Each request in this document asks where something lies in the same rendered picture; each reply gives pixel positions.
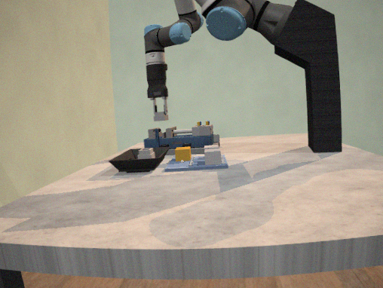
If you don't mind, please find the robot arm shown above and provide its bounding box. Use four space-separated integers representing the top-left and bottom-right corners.
144 0 293 54

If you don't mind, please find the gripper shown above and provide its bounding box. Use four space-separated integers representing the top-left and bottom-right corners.
146 52 168 114

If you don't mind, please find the orange block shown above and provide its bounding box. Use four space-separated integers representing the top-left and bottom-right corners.
175 146 191 161

